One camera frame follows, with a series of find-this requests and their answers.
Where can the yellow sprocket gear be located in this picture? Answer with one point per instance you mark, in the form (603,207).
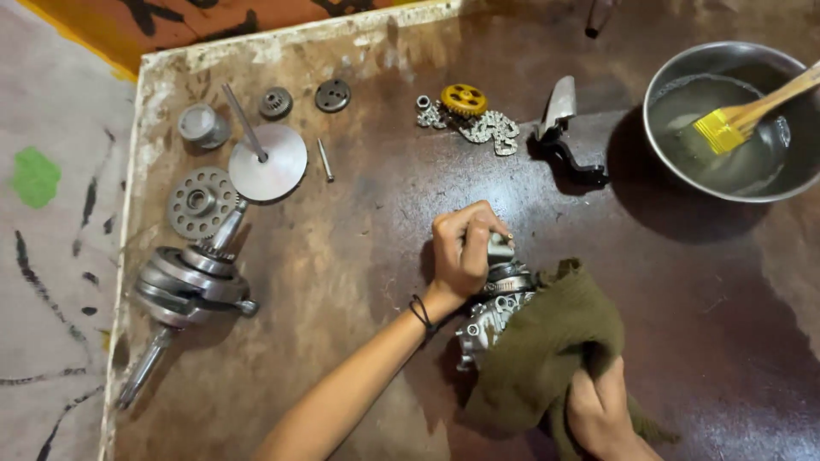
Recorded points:
(464,100)

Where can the olive green cloth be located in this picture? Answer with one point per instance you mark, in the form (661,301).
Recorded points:
(551,346)

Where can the thin steel pin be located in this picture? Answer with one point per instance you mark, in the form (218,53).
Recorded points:
(325,160)

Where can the person's left hand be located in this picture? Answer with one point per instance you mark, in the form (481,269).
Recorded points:
(460,253)

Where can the dark round steel plate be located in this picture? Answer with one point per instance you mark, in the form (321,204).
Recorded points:
(332,95)

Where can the black wrist band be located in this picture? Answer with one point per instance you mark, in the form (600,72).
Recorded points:
(423,315)

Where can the steel crankshaft assembly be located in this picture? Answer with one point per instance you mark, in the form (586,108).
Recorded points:
(186,288)

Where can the steel bowl with liquid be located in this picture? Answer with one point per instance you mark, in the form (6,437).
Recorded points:
(730,121)

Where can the dark metal tool tip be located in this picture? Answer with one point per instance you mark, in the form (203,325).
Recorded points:
(599,16)

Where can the grey metal engine part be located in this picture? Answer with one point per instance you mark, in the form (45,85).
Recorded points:
(493,307)

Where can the person's right fingers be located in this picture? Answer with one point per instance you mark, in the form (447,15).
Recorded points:
(586,384)

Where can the round perforated steel gear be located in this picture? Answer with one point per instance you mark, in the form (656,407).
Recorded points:
(202,202)

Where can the large steel valve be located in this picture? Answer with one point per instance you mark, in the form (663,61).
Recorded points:
(269,160)

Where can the small toothed steel gear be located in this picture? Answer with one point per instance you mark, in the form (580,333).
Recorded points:
(275,102)

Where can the yellow bristle wooden brush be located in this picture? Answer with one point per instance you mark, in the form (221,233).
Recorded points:
(743,115)

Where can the person's right hand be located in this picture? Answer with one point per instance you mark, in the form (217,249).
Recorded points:
(599,410)

